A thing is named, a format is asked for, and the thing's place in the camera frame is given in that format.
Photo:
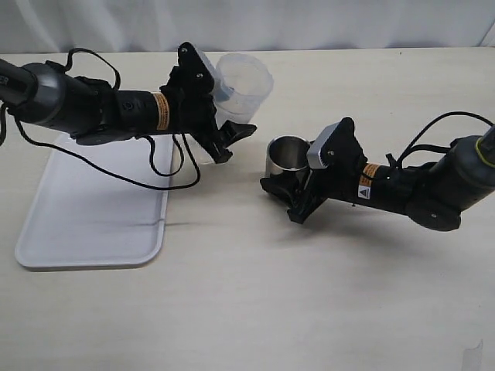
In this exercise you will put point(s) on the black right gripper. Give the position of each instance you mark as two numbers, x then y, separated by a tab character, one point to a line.
339	181

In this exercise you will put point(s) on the white backdrop curtain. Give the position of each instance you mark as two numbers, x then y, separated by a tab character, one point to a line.
159	26

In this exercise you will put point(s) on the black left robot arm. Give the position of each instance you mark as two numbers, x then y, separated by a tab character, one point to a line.
95	112

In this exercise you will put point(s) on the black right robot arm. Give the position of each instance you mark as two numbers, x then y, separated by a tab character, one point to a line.
432	185

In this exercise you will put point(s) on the translucent plastic measuring cup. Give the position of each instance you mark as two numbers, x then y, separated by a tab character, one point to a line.
245	84

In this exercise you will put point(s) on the white plastic tray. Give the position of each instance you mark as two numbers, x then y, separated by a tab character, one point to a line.
83	219

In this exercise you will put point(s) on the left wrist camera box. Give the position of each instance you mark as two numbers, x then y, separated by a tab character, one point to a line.
209	66

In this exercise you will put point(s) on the stainless steel cup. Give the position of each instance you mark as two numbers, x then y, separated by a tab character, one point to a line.
286	153

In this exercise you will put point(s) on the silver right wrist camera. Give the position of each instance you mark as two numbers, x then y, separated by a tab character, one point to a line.
320	156

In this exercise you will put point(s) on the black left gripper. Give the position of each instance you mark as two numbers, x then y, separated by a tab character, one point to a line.
189	95

